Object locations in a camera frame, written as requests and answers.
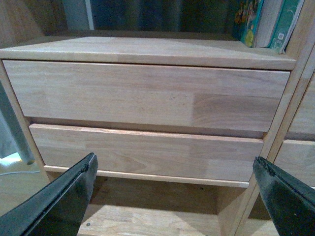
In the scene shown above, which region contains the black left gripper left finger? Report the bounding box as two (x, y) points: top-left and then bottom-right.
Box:
(0, 153), (98, 236)

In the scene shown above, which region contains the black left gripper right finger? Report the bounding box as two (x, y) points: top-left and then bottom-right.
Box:
(253, 156), (315, 236)

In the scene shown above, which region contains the lower right wooden drawer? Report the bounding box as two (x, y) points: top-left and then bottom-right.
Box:
(274, 140), (315, 187)

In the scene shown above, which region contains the wooden drawer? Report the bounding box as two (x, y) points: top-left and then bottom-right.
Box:
(274, 140), (315, 187)
(288, 75), (315, 135)
(3, 60), (289, 132)
(30, 124), (263, 182)

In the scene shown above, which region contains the upper right wooden drawer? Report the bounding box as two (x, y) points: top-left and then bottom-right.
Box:
(288, 75), (315, 135)

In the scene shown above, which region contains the upper left wooden drawer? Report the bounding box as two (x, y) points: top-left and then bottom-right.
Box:
(3, 60), (289, 132)

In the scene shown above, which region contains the grey metal leg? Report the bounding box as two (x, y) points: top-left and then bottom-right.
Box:
(0, 84), (35, 165)

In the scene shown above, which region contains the lower left wooden drawer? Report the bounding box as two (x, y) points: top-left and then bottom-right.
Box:
(30, 124), (263, 182)

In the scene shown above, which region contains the wooden bookshelf unit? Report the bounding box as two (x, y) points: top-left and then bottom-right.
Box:
(0, 0), (315, 236)

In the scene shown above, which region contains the teal cover book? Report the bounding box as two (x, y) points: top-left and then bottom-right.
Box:
(269, 0), (304, 54)

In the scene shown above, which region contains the colourful green picture book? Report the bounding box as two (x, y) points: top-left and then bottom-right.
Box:
(232, 0), (264, 48)

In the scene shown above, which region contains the white cable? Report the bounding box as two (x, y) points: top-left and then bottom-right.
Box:
(0, 170), (40, 177)

